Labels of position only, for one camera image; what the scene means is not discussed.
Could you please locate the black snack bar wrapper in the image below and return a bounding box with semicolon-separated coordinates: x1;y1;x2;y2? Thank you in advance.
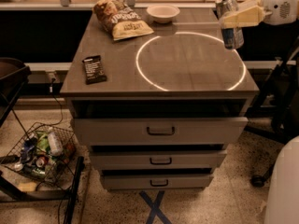
82;55;107;85

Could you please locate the yellow sponge block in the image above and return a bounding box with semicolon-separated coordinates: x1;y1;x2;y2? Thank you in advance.
18;182;37;192

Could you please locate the brown yellow chip bag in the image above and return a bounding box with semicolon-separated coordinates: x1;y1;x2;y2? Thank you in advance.
93;0;153;41

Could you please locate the white paper bowl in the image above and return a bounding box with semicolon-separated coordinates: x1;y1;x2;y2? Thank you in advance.
147;5;180;24

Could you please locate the clear plastic bottle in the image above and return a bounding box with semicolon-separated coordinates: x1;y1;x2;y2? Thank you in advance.
48;127;63;157

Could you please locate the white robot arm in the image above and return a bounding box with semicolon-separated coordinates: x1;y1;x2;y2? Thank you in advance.
220;0;299;224

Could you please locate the bottom grey drawer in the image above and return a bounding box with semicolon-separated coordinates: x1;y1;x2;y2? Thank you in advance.
100;174;214;190

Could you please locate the silver blue redbull can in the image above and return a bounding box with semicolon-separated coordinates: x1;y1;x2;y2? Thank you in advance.
216;0;244;49

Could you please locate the top grey drawer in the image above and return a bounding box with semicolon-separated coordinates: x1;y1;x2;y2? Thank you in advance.
71;117;248;146

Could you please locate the grey drawer cabinet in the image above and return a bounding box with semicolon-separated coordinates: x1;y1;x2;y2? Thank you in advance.
61;8;259;177

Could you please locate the middle grey drawer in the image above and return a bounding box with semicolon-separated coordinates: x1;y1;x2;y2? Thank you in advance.
90;150;227;171

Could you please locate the black cart frame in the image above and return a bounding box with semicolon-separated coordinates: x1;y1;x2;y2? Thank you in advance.
0;58;85;224

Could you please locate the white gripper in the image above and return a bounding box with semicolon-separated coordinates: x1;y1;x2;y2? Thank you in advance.
220;0;298;29

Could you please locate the grey drawer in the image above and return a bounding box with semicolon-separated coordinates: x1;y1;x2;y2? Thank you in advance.
100;174;214;190
71;117;248;146
90;150;227;171

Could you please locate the black power cable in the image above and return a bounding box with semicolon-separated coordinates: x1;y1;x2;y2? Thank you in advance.
37;77;64;128

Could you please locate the black wire basket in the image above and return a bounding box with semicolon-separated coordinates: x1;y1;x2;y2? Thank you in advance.
1;122;76;184

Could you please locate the red soda can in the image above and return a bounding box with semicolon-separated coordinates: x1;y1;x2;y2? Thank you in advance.
36;156;49;168

